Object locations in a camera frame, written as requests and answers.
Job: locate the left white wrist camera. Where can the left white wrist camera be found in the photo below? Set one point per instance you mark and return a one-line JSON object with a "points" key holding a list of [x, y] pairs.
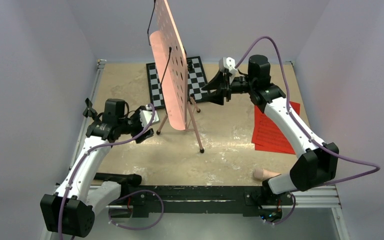
{"points": [[149, 116]]}

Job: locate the pink microphone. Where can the pink microphone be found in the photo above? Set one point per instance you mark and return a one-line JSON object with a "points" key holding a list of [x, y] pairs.
{"points": [[263, 174]]}

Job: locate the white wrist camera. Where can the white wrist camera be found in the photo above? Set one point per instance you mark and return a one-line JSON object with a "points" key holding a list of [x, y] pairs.
{"points": [[228, 64], [149, 116]]}

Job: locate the black cylinder on table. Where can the black cylinder on table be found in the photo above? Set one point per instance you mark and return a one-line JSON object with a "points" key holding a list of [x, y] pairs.
{"points": [[132, 179]]}

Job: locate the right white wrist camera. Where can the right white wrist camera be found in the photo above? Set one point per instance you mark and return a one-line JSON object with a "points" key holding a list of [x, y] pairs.
{"points": [[228, 64]]}

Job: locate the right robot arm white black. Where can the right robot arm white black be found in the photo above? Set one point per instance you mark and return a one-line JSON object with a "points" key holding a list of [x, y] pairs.
{"points": [[316, 161]]}

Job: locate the black microphone stand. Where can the black microphone stand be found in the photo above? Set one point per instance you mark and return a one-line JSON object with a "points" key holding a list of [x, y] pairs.
{"points": [[90, 112]]}

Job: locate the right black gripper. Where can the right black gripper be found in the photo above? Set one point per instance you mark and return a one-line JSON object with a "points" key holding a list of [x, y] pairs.
{"points": [[219, 82]]}

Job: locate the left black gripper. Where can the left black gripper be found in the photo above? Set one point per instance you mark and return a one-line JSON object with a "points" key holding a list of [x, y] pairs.
{"points": [[136, 115]]}

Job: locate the pink music stand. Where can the pink music stand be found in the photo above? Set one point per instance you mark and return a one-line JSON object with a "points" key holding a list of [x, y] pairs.
{"points": [[172, 69]]}

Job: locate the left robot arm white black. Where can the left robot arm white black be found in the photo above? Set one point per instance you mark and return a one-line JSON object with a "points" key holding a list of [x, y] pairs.
{"points": [[72, 208]]}

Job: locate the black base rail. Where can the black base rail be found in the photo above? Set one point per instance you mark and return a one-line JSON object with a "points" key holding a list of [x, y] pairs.
{"points": [[247, 201]]}

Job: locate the black white chessboard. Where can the black white chessboard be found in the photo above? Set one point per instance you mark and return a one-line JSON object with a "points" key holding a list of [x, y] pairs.
{"points": [[196, 80]]}

